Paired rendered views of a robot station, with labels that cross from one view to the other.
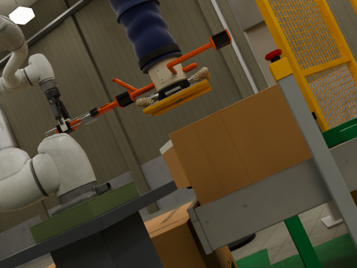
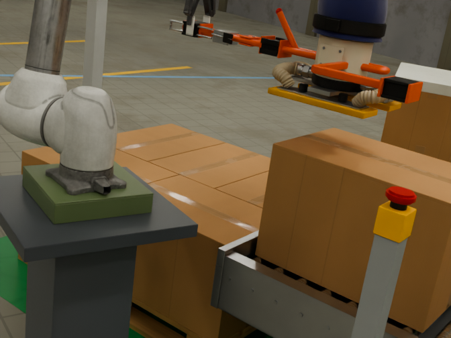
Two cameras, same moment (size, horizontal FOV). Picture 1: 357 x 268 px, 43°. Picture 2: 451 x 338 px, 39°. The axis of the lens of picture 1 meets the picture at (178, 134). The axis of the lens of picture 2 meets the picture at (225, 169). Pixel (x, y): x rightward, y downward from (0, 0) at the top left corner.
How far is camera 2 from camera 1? 1.09 m
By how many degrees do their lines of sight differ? 36
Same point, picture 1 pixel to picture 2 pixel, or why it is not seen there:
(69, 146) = (90, 120)
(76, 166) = (84, 147)
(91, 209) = (54, 214)
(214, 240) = (225, 301)
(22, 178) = (29, 119)
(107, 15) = not seen: outside the picture
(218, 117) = (339, 174)
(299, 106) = (374, 285)
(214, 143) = (313, 198)
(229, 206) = (260, 286)
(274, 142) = not seen: hidden behind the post
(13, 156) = (36, 86)
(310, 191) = not seen: outside the picture
